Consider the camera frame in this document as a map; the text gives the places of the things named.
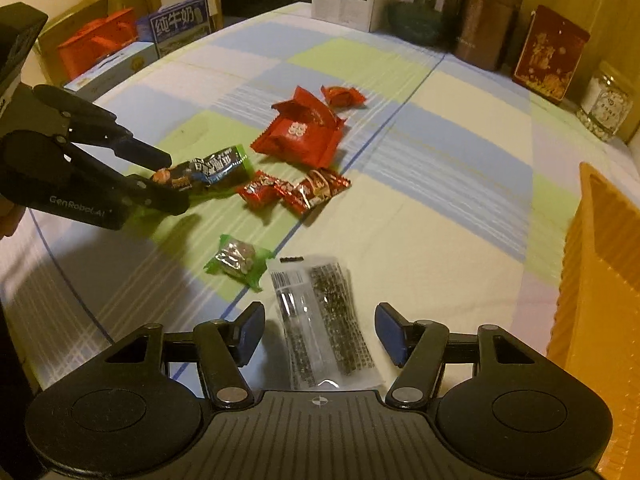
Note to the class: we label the brown cardboard box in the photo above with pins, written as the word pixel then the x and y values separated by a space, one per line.
pixel 75 16

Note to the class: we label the checked tablecloth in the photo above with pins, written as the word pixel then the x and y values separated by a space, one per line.
pixel 450 185

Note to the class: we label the black and green snack packet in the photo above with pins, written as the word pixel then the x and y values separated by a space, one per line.
pixel 215 167

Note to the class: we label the red and brown snack packet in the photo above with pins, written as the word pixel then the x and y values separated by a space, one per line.
pixel 317 190

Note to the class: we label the large red snack packet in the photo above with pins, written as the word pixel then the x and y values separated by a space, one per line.
pixel 295 140
pixel 305 104

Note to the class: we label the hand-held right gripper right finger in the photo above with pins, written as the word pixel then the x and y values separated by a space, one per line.
pixel 390 332

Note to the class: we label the brown metal canister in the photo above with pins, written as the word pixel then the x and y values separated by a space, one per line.
pixel 487 20

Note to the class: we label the small red wrapped candy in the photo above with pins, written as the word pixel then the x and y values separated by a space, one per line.
pixel 342 96

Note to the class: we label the green glass jar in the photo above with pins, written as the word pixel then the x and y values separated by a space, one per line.
pixel 425 10

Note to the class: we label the red and gold tin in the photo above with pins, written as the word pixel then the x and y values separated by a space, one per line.
pixel 547 60

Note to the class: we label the yellow plastic tray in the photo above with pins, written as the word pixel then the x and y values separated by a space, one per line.
pixel 600 335

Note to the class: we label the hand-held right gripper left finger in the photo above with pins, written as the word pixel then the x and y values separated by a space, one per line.
pixel 252 332

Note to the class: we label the green candy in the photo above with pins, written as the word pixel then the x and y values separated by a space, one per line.
pixel 237 260

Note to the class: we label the blue milk carton box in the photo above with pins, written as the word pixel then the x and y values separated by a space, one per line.
pixel 175 25

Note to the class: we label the clear plastic jar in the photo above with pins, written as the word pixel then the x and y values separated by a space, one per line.
pixel 605 105

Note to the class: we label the person's left hand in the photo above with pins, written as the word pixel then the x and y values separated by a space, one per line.
pixel 7 220

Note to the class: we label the clear dark-filled snack packet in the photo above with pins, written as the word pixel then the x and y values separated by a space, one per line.
pixel 320 320

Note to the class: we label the white and blue box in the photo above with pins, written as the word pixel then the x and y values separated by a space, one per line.
pixel 125 60

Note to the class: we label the small red snack packet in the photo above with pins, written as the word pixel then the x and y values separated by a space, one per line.
pixel 257 189

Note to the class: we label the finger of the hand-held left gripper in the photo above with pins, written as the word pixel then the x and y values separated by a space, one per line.
pixel 150 197
pixel 145 152

